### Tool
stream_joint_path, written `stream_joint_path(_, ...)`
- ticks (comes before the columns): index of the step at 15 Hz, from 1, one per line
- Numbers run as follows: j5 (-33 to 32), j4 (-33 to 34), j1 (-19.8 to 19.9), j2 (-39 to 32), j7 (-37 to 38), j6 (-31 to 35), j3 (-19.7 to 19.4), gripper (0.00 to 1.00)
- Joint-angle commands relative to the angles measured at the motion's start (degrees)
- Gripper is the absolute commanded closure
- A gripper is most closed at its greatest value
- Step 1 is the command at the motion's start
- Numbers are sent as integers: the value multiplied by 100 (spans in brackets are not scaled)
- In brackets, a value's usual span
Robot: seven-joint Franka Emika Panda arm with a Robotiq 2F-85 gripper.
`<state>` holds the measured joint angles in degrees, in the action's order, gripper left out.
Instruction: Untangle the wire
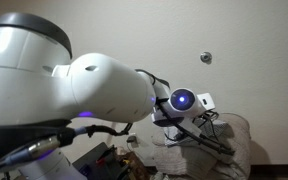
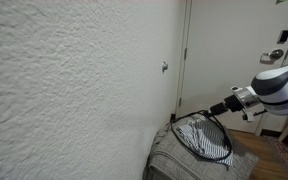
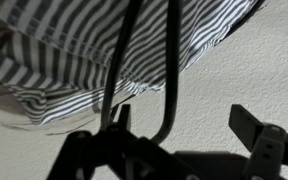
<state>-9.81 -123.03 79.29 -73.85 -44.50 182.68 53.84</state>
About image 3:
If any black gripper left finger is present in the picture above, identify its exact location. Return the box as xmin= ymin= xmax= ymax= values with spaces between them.
xmin=46 ymin=104 xmax=201 ymax=180

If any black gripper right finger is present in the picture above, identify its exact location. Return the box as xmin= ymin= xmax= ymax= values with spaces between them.
xmin=229 ymin=104 xmax=288 ymax=180

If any black power cord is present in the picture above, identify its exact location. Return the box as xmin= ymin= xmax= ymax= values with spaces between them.
xmin=98 ymin=0 xmax=182 ymax=146

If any striped cloth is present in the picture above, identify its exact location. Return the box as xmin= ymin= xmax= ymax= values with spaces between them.
xmin=0 ymin=0 xmax=258 ymax=125

